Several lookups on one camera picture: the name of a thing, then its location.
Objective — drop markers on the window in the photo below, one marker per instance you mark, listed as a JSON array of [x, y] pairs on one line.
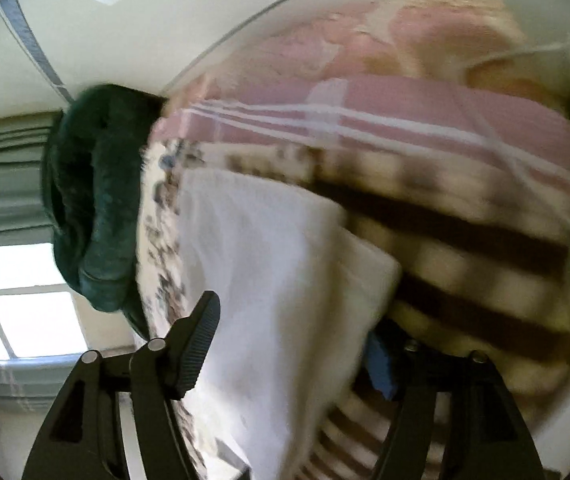
[[10, 305]]

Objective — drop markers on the grey curtain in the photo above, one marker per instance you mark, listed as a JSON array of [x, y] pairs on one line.
[[5, 180]]

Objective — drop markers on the white towel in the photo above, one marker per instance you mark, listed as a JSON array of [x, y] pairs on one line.
[[285, 310]]

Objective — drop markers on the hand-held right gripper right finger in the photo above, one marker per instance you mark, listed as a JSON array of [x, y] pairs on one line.
[[381, 367]]

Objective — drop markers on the pink cream fluffy cloth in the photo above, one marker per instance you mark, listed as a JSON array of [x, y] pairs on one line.
[[415, 35]]

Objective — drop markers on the floral printed sheet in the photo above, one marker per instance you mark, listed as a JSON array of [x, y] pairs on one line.
[[162, 240]]

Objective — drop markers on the brown striped cream blanket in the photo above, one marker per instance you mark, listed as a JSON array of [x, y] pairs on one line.
[[465, 240]]

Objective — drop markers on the pink striped blanket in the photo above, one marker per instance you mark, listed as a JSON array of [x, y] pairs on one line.
[[365, 110]]

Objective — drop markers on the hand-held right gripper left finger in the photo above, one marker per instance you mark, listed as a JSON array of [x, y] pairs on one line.
[[196, 355]]

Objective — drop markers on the dark green fleece cloth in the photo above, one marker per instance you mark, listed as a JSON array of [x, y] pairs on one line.
[[97, 200]]

